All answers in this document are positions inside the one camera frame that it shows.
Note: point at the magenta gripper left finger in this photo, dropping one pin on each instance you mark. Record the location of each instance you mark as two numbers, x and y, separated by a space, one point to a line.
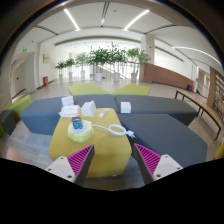
73 168

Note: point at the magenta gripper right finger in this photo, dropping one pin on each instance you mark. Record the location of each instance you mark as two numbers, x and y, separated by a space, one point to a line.
152 165

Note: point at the white charger with cable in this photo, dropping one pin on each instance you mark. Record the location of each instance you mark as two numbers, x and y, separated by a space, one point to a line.
118 130

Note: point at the grey ottoman right front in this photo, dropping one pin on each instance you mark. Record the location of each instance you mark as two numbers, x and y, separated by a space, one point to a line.
164 134

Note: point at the grey ottoman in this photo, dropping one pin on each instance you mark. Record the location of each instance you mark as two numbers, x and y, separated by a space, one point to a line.
42 116
178 109
164 134

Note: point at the yellow-green round power strip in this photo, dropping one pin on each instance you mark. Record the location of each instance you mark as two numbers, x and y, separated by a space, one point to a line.
80 135

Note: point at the yellow hexagonal ottoman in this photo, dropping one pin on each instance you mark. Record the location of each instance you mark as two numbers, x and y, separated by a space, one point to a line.
112 152

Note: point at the small can on strip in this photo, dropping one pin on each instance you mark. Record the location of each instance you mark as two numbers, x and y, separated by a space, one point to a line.
77 123

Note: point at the white tissue pack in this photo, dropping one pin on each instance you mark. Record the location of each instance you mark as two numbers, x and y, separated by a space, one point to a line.
70 111

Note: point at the grey ottoman left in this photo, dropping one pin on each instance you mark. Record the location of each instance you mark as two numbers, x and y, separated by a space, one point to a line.
42 116

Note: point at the white box left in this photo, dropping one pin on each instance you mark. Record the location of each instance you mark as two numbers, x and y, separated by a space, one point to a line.
88 109

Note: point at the grey ottoman right back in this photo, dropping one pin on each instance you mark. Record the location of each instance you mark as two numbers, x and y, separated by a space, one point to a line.
178 109

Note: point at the white remote stick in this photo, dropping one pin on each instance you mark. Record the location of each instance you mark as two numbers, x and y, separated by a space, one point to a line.
103 112

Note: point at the white cube box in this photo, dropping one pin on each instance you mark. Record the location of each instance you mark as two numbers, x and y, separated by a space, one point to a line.
125 107

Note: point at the white packet stack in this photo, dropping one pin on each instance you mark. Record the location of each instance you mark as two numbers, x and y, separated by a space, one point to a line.
68 100

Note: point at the wooden bench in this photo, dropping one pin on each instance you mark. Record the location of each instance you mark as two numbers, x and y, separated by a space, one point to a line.
203 108

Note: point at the green ottoman back left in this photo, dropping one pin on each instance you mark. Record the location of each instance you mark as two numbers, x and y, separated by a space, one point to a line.
85 89

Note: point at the green ottoman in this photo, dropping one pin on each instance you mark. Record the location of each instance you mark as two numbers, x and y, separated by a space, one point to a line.
132 89
85 89

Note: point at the green ottoman back right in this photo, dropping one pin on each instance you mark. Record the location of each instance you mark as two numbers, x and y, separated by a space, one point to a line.
132 89

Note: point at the green sofa seat left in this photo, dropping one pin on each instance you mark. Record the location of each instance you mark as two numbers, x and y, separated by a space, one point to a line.
19 106

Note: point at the dark grey seat left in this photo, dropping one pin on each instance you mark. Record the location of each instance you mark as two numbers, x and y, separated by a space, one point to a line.
7 120

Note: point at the red fire extinguisher box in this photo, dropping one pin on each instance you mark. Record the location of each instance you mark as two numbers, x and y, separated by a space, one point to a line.
45 81

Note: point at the wooden bookshelf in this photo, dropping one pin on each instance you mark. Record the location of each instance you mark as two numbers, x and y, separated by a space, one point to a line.
216 93

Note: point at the potted plant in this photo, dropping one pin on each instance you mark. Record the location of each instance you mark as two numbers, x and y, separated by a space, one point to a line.
136 57
70 62
98 58
82 61
116 56
60 66

